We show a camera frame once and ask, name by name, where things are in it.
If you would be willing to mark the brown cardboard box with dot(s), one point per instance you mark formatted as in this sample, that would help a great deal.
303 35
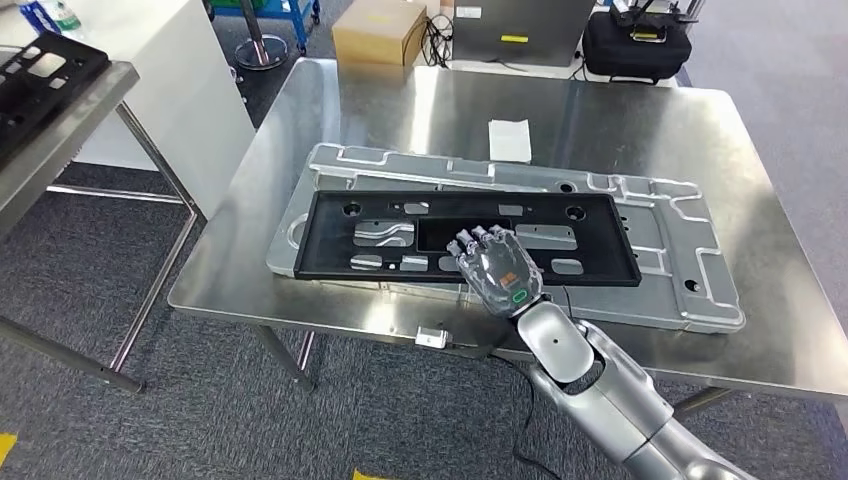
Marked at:
378 33

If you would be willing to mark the grey stamped metal panel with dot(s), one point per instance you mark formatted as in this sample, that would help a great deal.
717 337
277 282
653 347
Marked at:
669 291

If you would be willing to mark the stainless steel workbench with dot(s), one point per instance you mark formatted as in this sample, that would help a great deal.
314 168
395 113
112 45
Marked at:
596 119

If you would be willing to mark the white paper sheet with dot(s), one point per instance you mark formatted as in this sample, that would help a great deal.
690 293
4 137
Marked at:
510 140

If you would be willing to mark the black carry bag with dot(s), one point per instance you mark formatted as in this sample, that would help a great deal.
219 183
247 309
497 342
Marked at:
636 56

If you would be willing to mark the white cabinet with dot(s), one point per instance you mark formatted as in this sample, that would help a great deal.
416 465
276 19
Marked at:
179 99

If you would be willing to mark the chrome stanchion with round base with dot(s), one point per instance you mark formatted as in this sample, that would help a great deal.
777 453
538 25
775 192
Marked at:
262 53

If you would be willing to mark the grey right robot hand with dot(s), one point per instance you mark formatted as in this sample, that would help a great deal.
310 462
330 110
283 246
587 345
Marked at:
503 272

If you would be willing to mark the stainless steel side table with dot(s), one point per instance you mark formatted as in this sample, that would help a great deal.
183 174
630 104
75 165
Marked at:
66 126

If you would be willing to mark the blue wheeled cart frame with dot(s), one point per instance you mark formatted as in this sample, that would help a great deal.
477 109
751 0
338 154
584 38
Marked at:
298 20

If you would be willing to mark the black device with antennas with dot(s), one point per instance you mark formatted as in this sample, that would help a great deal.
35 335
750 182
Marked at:
652 12

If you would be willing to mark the white low platform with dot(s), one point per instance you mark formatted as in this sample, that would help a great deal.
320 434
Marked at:
550 71

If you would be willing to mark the grey equipment case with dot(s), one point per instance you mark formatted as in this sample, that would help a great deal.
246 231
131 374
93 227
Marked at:
530 26

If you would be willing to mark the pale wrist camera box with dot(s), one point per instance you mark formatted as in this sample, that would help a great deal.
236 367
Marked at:
430 338

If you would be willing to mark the black plastic plate part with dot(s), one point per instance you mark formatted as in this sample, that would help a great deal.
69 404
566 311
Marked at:
318 252
79 66

